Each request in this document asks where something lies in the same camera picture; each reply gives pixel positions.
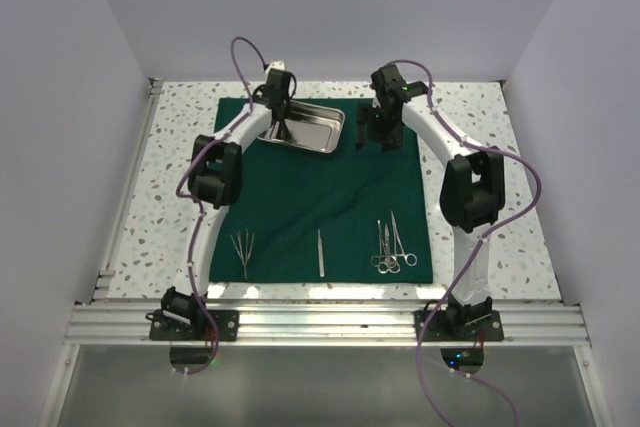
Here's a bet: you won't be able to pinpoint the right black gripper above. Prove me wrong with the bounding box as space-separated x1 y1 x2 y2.
357 102 404 153

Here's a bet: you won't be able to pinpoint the stainless steel tray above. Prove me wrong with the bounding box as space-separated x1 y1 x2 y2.
258 100 346 154

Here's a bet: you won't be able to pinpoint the green surgical cloth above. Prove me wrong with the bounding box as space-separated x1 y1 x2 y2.
209 99 433 284

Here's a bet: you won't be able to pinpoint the steel scalpel handle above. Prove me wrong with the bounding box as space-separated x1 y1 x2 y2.
317 229 325 279

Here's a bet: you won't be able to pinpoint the small steel hemostat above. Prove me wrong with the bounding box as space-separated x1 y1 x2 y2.
370 220 395 274

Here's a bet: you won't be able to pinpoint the steel surgical scissors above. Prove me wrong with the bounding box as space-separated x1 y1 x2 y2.
375 224 401 274

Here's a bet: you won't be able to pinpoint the long steel hemostat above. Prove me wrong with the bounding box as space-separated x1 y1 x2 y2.
391 211 418 267

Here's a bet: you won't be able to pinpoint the steel forceps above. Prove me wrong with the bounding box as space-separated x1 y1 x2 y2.
243 229 255 280
230 232 248 279

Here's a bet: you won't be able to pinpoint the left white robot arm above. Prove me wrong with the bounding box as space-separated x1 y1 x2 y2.
160 61 295 340

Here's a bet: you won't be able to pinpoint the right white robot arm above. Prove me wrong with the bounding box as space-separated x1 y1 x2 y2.
356 82 505 340

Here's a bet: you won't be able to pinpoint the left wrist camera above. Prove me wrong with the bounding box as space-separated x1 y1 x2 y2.
265 60 286 76

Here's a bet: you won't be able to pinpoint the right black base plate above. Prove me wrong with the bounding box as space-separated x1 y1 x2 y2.
422 309 505 342

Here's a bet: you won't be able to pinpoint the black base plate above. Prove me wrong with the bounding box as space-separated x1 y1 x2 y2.
145 309 240 342
422 309 505 342

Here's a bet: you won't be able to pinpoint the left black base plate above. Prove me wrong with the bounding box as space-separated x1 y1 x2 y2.
145 309 240 342

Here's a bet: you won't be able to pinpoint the aluminium rail frame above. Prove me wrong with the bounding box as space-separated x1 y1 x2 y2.
40 79 612 426

